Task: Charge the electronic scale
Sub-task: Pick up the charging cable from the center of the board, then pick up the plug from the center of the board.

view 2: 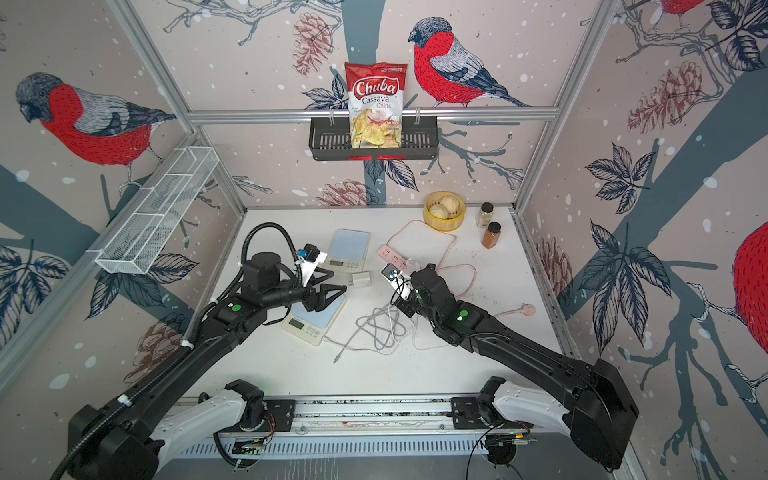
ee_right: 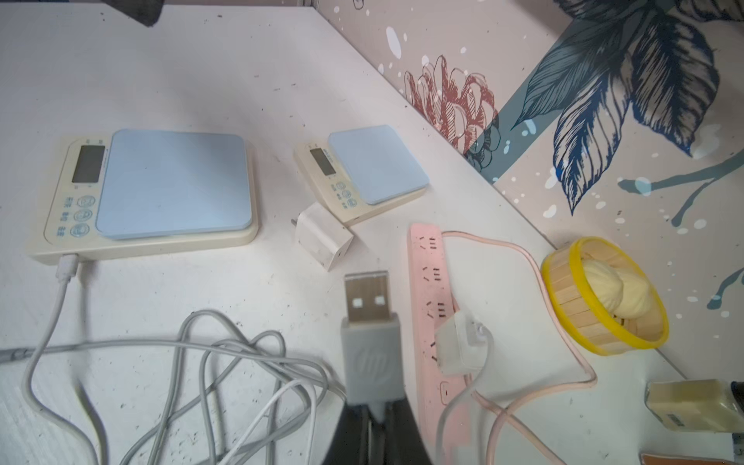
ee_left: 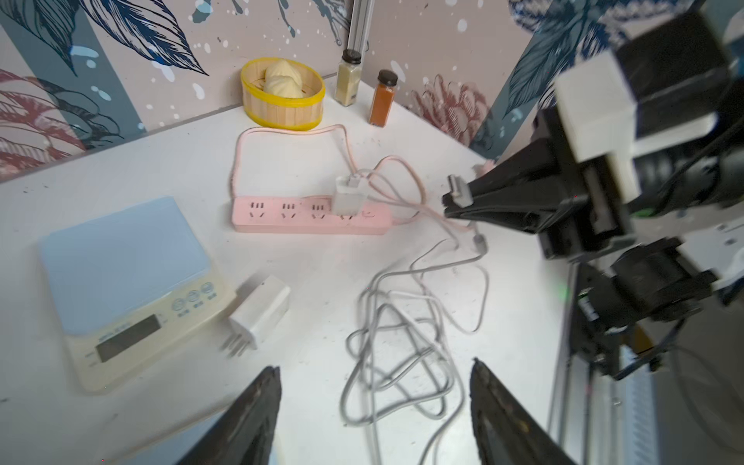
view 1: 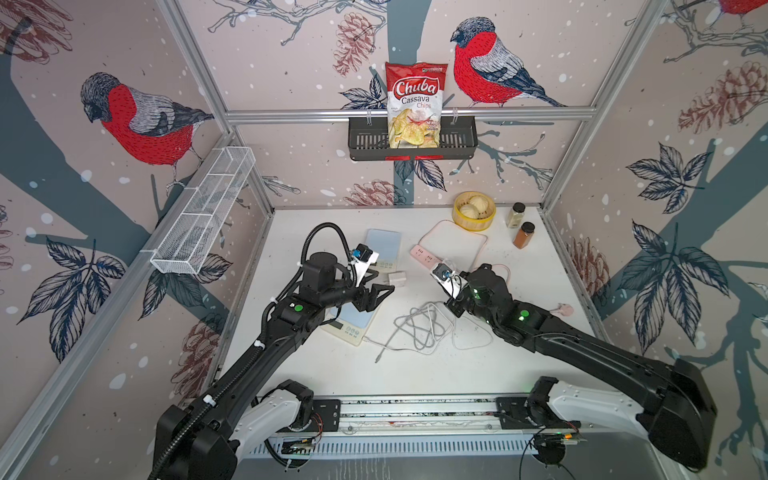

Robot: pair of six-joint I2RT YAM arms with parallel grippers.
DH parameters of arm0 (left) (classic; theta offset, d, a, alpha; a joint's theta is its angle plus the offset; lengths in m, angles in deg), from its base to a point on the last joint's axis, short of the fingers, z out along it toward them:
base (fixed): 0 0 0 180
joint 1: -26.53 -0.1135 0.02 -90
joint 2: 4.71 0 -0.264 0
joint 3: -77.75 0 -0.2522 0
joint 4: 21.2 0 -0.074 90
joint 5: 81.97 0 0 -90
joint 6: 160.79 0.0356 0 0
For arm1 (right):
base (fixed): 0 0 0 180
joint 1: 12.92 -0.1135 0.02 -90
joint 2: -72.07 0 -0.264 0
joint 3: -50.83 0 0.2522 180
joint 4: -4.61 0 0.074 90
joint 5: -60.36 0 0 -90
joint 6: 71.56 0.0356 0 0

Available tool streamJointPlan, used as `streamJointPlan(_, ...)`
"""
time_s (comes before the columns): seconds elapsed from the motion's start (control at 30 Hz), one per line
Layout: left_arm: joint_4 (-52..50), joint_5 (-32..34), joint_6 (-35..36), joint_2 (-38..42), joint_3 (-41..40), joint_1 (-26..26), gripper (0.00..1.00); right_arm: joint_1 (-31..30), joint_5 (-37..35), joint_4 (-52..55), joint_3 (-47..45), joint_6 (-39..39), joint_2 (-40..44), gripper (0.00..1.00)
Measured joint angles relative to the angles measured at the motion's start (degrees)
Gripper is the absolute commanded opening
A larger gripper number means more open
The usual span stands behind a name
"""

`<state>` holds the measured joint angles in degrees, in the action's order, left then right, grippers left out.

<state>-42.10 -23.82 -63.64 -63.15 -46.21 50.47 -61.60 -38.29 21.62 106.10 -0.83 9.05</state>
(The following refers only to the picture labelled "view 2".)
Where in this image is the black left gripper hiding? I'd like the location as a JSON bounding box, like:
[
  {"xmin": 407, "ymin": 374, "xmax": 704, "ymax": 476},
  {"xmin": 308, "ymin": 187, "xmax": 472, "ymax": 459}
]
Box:
[{"xmin": 262, "ymin": 266, "xmax": 347, "ymax": 312}]

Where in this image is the white charger adapter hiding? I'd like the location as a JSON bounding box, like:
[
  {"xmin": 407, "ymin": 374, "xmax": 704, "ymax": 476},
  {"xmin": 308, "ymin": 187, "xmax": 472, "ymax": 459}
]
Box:
[
  {"xmin": 351, "ymin": 271, "xmax": 372, "ymax": 289},
  {"xmin": 405, "ymin": 258, "xmax": 422, "ymax": 275}
]

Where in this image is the blue-top kitchen scale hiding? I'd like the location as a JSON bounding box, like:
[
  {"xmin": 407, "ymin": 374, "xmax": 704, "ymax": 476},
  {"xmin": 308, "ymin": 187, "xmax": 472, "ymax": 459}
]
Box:
[
  {"xmin": 324, "ymin": 229, "xmax": 370, "ymax": 274},
  {"xmin": 281, "ymin": 294, "xmax": 347, "ymax": 347}
]

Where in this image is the grey USB cable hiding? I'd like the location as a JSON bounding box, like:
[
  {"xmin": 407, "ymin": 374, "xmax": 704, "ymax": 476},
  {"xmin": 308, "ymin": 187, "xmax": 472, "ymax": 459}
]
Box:
[{"xmin": 333, "ymin": 302, "xmax": 415, "ymax": 363}]

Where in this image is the pink power strip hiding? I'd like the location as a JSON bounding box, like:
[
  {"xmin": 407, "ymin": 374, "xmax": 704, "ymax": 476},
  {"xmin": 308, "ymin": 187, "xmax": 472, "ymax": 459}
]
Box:
[{"xmin": 377, "ymin": 245, "xmax": 410, "ymax": 276}]

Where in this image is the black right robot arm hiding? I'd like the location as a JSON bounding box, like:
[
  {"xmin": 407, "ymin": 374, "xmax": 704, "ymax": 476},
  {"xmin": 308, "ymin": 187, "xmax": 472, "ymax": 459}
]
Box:
[{"xmin": 382, "ymin": 264, "xmax": 639, "ymax": 470}]

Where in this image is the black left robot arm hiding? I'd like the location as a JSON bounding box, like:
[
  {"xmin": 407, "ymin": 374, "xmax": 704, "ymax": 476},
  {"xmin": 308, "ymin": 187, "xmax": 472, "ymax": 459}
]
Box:
[{"xmin": 51, "ymin": 222, "xmax": 347, "ymax": 479}]

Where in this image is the brown spice jar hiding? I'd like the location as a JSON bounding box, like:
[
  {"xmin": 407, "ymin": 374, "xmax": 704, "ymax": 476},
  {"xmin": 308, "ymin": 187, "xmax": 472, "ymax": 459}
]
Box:
[{"xmin": 482, "ymin": 221, "xmax": 502, "ymax": 249}]

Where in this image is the yellow rimmed wooden bowl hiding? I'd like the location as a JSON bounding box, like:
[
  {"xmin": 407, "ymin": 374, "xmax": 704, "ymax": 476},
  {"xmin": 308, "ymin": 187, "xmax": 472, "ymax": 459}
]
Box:
[{"xmin": 423, "ymin": 191, "xmax": 466, "ymax": 232}]

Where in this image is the bun in bowl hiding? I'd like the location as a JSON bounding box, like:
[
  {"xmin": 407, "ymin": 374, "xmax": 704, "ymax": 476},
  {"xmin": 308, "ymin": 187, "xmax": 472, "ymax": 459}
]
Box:
[
  {"xmin": 440, "ymin": 195, "xmax": 461, "ymax": 215},
  {"xmin": 429, "ymin": 203, "xmax": 450, "ymax": 219}
]

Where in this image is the light spice jar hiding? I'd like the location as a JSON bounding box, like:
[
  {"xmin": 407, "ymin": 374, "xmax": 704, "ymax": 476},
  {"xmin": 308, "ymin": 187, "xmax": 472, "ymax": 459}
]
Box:
[{"xmin": 476, "ymin": 202, "xmax": 494, "ymax": 229}]

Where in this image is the red cassava chips bag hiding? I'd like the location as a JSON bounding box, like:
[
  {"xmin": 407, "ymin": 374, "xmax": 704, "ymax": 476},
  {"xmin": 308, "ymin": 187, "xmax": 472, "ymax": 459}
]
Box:
[{"xmin": 345, "ymin": 62, "xmax": 407, "ymax": 149}]

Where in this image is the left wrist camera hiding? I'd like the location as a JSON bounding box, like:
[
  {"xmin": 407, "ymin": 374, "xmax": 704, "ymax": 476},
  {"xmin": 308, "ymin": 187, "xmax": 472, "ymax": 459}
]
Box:
[{"xmin": 295, "ymin": 243, "xmax": 327, "ymax": 287}]

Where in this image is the pink power strip cord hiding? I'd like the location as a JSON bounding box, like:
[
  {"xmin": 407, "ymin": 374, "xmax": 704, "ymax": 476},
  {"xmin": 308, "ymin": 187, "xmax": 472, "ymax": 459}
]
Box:
[{"xmin": 385, "ymin": 219, "xmax": 537, "ymax": 322}]

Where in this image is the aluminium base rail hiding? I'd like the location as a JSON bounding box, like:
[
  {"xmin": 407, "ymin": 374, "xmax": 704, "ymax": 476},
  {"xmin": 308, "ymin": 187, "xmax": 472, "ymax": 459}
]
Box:
[{"xmin": 173, "ymin": 391, "xmax": 601, "ymax": 439}]

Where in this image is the black hanging wire basket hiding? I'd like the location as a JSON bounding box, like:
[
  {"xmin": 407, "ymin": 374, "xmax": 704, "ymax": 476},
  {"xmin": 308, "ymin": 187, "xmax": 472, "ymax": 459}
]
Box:
[{"xmin": 309, "ymin": 116, "xmax": 439, "ymax": 161}]

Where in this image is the white mesh wall shelf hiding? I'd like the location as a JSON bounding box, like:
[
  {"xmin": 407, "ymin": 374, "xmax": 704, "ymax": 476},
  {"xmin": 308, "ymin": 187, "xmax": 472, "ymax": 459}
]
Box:
[{"xmin": 95, "ymin": 146, "xmax": 219, "ymax": 274}]

